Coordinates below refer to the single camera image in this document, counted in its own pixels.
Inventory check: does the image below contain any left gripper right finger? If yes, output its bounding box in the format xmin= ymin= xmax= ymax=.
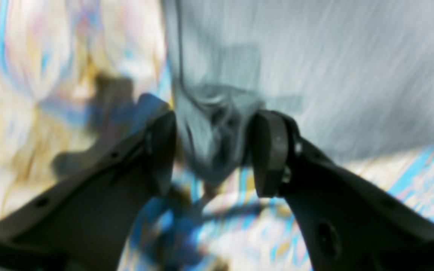
xmin=251 ymin=110 xmax=434 ymax=271

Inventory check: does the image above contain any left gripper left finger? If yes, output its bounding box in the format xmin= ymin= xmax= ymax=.
xmin=0 ymin=111 xmax=176 ymax=271

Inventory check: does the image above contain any grey T-shirt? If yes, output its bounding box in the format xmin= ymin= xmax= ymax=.
xmin=161 ymin=0 xmax=434 ymax=163

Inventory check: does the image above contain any patterned tile tablecloth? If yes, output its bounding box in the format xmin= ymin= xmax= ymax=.
xmin=0 ymin=0 xmax=434 ymax=271

